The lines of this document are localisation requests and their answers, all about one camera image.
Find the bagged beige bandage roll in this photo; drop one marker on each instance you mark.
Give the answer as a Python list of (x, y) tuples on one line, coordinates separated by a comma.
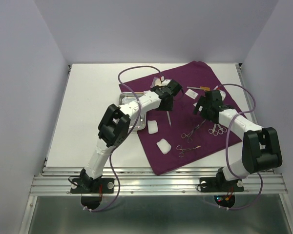
[(157, 82)]

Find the steel hemostat bottom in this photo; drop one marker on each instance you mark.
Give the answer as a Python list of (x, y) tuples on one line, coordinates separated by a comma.
[(182, 151)]

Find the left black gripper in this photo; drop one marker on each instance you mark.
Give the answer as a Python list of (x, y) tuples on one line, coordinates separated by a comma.
[(168, 107)]

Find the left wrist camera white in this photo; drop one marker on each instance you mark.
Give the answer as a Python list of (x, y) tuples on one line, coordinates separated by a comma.
[(164, 81)]

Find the steel scissors right pair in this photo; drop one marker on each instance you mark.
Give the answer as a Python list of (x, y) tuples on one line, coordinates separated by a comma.
[(221, 129)]

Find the stainless steel tray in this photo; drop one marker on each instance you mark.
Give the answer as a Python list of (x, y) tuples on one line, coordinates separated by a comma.
[(128, 100)]

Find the aluminium front rail frame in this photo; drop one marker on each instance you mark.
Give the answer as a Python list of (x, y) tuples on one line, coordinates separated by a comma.
[(142, 181)]

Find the white gauze pad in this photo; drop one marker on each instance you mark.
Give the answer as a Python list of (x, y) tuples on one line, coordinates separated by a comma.
[(152, 126), (164, 146)]

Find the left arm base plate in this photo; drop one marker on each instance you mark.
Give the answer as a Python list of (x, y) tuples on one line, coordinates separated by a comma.
[(99, 186)]

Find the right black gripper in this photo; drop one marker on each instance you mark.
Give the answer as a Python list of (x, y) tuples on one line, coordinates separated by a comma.
[(201, 102)]

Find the steel hemostat long centre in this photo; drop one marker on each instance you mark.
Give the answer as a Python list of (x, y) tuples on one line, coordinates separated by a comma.
[(189, 135)]

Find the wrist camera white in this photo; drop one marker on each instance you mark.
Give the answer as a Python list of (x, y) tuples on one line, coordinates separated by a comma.
[(164, 81), (222, 93)]

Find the steel scissors left pair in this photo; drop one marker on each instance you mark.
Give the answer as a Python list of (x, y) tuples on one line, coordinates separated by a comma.
[(213, 130)]

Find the small clear bagged packet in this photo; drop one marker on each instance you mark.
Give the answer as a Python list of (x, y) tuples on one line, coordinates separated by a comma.
[(192, 94)]

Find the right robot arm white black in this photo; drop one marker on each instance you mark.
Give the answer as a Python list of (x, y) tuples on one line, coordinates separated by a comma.
[(260, 150)]

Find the purple surgical cloth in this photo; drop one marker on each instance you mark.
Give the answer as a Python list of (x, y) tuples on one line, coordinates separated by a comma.
[(195, 74)]

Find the white gauze pad middle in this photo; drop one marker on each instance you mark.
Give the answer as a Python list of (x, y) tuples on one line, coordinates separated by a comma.
[(152, 126)]

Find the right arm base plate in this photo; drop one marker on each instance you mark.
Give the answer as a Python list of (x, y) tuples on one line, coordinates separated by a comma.
[(214, 185)]

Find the steel scalpel handle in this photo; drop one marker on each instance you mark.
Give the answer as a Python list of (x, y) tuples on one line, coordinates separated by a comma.
[(169, 119)]

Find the white gauze pad bottom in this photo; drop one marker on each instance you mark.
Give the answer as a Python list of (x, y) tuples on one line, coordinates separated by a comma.
[(164, 146)]

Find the scalpel blade orange packet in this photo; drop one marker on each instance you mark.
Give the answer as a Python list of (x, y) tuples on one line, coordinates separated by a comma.
[(199, 88)]

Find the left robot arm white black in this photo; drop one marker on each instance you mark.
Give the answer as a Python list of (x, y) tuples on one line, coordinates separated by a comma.
[(114, 129)]

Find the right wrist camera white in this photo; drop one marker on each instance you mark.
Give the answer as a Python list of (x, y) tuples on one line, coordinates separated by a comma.
[(222, 93)]

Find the steel scissors pair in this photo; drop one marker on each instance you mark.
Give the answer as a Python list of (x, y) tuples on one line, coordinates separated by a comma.
[(221, 129), (213, 130)]

